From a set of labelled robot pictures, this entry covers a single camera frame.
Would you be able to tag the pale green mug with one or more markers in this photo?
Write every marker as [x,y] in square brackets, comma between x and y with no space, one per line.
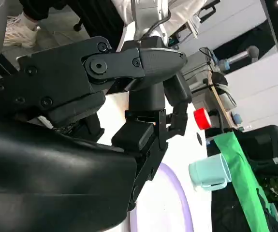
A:
[209,171]

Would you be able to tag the grey machine housing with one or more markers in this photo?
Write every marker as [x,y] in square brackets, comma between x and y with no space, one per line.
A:
[196,70]

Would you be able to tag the green cloth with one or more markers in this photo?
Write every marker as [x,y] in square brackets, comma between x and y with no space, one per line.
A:
[240,174]

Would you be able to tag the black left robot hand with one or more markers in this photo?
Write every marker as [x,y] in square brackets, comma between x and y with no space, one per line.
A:
[179,91]

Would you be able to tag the black chair caster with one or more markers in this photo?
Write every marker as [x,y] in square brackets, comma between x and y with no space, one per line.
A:
[77,26]

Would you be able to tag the wooden desk board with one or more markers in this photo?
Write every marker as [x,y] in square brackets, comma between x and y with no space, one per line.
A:
[219,101]

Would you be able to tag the blue bottle cap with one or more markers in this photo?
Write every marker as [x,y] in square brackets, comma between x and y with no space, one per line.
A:
[237,118]

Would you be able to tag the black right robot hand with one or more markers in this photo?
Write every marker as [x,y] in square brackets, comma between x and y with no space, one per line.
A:
[44,169]

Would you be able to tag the person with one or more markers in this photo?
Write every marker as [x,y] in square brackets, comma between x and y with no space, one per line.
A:
[22,33]

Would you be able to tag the black carrying case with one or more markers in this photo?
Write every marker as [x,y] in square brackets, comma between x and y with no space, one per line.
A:
[262,145]

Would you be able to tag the lilac plate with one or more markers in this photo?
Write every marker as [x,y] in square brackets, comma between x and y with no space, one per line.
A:
[163,217]

